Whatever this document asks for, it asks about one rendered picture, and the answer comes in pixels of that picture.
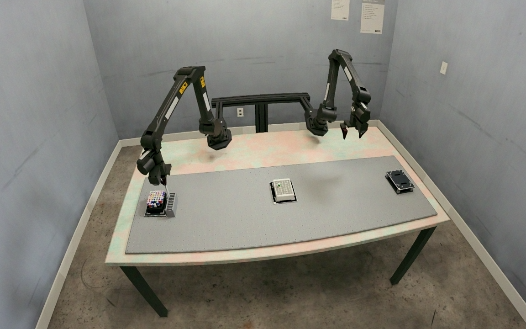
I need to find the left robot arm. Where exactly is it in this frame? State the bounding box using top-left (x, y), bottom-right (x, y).
top-left (309, 49), bottom-right (371, 133)

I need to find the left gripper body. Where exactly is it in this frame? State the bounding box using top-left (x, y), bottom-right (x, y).
top-left (340, 120), bottom-right (358, 130)

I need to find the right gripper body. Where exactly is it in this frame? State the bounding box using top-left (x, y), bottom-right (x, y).
top-left (155, 160), bottom-right (172, 179)

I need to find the white tube carrier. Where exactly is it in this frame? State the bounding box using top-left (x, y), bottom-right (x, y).
top-left (273, 179), bottom-right (294, 201)

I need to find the black vial rack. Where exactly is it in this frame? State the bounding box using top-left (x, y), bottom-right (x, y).
top-left (146, 192), bottom-right (167, 213)

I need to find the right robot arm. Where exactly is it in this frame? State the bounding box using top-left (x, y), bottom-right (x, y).
top-left (137, 66), bottom-right (229, 186)

